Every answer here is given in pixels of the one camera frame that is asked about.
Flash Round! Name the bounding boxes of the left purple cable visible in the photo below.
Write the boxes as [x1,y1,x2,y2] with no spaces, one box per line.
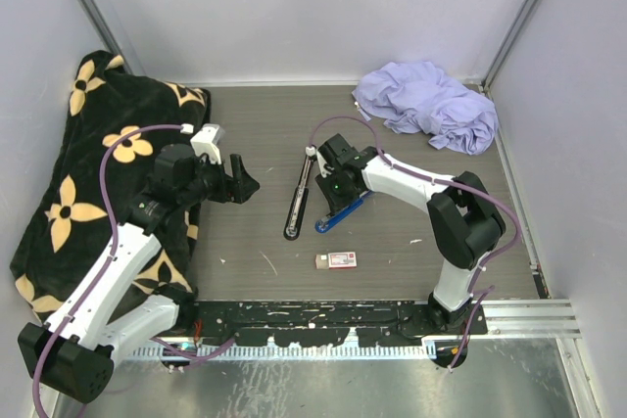
[31,123,236,417]

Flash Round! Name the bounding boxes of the blue stapler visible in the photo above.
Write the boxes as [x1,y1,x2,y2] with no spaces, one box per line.
[314,192,371,234]

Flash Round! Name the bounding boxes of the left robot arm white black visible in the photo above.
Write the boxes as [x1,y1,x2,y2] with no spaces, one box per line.
[18,144,260,403]

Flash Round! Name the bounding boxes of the red white staple box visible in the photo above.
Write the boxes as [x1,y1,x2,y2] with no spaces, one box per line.
[314,252,358,270]

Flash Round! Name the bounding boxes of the white cable duct strip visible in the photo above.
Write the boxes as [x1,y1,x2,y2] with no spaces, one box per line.
[131,343,437,361]

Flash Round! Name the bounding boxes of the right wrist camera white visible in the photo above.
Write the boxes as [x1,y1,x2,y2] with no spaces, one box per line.
[305,145,330,178]

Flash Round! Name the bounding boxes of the black stapler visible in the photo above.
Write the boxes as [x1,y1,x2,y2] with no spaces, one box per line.
[283,153,314,241]

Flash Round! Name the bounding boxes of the black floral blanket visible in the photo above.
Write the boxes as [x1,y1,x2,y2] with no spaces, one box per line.
[10,51,212,322]

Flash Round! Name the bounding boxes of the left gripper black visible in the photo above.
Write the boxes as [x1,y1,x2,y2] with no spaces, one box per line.
[178,150,258,208]

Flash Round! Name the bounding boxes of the purple cable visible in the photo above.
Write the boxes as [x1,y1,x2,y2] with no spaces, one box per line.
[306,116,521,370]
[31,123,236,417]

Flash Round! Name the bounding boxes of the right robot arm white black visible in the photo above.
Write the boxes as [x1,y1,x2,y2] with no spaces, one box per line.
[313,134,506,334]

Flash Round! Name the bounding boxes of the lavender crumpled cloth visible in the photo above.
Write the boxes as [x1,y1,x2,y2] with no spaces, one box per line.
[352,61,499,156]

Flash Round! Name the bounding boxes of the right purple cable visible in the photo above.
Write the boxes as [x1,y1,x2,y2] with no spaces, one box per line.
[306,116,521,370]

